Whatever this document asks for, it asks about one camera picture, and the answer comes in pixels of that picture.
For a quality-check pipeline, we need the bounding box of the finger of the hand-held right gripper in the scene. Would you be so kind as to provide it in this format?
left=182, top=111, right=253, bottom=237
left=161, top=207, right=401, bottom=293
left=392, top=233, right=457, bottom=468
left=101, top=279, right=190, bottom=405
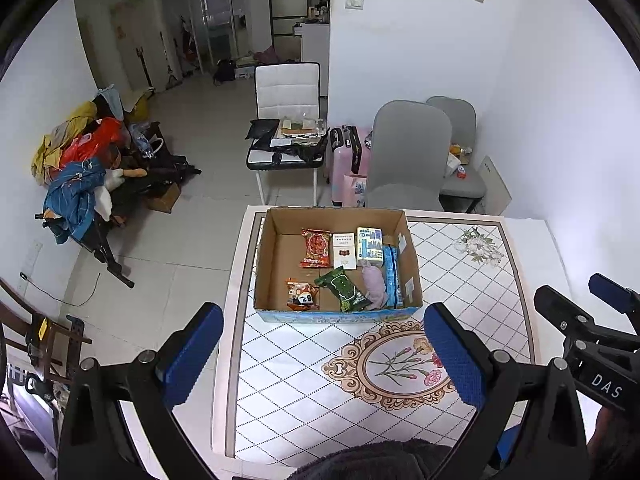
left=533, top=285, right=597, bottom=333
left=588, top=273, right=640, bottom=314

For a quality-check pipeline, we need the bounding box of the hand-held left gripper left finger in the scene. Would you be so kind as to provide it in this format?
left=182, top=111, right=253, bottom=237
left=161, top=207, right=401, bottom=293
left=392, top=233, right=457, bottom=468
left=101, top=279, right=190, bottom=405
left=57, top=302, right=224, bottom=480

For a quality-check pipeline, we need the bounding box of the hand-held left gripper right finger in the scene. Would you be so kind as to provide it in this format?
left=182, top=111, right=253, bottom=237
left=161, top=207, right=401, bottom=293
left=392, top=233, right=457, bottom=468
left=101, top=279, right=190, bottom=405
left=423, top=302, right=591, bottom=480

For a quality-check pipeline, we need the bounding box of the long blue tissue pack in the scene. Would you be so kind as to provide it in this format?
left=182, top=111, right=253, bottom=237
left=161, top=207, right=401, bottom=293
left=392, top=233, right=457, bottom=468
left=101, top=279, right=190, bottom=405
left=383, top=245, right=405, bottom=309

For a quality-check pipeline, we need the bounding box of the purple cloth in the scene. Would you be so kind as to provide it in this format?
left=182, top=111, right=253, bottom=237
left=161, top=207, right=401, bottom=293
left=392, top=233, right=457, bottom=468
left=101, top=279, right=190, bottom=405
left=360, top=262, right=390, bottom=311

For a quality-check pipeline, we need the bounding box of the orange snack packet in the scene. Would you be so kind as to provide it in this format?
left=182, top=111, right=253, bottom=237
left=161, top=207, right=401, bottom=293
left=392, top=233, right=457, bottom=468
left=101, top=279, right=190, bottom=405
left=285, top=278, right=321, bottom=311

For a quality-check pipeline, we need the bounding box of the green snack packet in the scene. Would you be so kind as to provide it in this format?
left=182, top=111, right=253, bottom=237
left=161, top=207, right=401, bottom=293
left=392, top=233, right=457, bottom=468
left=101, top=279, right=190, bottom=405
left=314, top=266, right=373, bottom=312

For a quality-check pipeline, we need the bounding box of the blue white tissue pack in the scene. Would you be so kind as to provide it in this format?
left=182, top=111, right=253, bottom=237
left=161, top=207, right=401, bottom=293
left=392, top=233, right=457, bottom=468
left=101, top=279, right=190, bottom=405
left=355, top=226, right=385, bottom=267

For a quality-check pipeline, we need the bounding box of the small white box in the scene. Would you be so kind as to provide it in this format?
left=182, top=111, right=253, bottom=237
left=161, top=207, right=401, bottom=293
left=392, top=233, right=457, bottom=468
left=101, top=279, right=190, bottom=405
left=332, top=232, right=357, bottom=271

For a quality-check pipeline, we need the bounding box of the red snack packet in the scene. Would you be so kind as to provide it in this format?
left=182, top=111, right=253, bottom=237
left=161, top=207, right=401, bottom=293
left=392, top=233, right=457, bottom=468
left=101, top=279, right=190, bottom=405
left=299, top=228, right=333, bottom=269

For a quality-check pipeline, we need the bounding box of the person's right hand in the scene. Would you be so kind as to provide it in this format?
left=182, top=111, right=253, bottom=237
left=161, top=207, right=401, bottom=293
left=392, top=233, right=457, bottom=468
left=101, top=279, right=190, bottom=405
left=586, top=404, right=640, bottom=480

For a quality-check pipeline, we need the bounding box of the blue chair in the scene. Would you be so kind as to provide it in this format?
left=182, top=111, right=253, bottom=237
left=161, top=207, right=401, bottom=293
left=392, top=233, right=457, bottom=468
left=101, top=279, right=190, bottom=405
left=492, top=427, right=523, bottom=468

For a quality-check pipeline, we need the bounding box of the floral printed tablecloth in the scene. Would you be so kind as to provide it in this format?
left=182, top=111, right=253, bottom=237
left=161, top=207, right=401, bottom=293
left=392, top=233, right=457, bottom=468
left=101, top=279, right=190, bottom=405
left=210, top=205, right=586, bottom=466

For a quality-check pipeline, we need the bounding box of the pile of clothes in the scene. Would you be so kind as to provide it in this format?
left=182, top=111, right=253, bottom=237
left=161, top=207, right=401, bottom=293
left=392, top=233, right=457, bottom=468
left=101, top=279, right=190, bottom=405
left=35, top=125, right=202, bottom=289

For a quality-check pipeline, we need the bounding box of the white board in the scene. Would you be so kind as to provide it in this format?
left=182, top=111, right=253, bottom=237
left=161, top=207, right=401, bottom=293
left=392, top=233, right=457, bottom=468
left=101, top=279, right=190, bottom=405
left=480, top=155, right=512, bottom=217

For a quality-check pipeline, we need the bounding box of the small cardboard box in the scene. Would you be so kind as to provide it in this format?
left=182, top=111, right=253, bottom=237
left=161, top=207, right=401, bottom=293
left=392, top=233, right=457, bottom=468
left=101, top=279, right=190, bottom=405
left=145, top=182, right=182, bottom=213

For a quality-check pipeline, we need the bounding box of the wooden chair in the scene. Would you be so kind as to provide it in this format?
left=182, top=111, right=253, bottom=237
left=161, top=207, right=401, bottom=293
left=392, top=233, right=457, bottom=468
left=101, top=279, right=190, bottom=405
left=0, top=279, right=94, bottom=401

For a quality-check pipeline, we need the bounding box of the white plush toy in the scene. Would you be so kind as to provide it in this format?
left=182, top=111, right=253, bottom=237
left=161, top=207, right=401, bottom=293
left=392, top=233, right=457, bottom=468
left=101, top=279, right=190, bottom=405
left=95, top=167, right=148, bottom=221

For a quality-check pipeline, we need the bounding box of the pink gift bag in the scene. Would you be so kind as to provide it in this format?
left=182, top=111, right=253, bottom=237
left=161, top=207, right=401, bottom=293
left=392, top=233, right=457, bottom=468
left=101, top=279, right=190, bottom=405
left=342, top=174, right=369, bottom=208

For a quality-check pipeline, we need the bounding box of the blue cloth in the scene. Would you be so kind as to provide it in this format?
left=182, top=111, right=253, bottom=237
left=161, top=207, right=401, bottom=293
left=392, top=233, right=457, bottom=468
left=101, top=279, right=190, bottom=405
left=43, top=160, right=108, bottom=245

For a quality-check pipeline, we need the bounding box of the grey chair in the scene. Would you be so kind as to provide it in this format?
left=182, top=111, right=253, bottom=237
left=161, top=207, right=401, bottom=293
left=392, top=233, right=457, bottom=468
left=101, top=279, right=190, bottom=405
left=366, top=100, right=453, bottom=211
left=426, top=96, right=487, bottom=213

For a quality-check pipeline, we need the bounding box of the pink suitcase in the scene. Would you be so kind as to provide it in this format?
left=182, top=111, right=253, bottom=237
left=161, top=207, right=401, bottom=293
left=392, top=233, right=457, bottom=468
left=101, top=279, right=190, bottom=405
left=325, top=125, right=373, bottom=207

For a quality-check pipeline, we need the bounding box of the black bag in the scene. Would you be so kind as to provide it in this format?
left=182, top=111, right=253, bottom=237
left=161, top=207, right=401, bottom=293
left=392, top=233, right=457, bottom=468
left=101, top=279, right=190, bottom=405
left=246, top=119, right=328, bottom=167

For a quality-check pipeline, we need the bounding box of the red plastic bag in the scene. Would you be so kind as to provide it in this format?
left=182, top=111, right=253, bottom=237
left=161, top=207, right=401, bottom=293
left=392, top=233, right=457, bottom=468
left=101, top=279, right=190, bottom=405
left=60, top=117, right=126, bottom=168

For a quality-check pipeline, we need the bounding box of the stack of papers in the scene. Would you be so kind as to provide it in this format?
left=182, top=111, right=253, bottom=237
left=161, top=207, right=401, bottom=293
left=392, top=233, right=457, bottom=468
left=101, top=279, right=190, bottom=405
left=277, top=116, right=328, bottom=138

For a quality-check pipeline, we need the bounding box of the yellow cloth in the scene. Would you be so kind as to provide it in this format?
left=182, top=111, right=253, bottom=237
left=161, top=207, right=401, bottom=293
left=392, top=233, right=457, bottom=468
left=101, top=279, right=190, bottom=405
left=31, top=101, right=98, bottom=181

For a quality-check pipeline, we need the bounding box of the white padded chair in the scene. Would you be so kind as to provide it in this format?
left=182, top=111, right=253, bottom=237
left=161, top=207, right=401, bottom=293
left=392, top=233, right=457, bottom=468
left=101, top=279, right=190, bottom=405
left=246, top=62, right=329, bottom=207

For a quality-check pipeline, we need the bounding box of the wooden door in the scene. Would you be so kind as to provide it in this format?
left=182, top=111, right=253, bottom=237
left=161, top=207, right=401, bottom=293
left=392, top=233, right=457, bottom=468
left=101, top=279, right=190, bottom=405
left=110, top=2, right=158, bottom=92

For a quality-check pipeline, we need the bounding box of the white cabinet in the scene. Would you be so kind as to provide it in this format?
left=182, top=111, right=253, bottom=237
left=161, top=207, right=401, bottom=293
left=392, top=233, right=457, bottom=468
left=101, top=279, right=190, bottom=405
left=294, top=21, right=331, bottom=64

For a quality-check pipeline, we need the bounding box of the glass sliding door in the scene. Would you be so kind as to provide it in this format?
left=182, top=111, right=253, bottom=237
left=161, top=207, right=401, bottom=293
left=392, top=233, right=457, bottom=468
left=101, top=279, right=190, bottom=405
left=160, top=0, right=246, bottom=78

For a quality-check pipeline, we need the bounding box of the black floor cable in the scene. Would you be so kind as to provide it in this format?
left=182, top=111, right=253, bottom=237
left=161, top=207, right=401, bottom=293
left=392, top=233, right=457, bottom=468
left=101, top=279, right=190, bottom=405
left=20, top=271, right=102, bottom=307

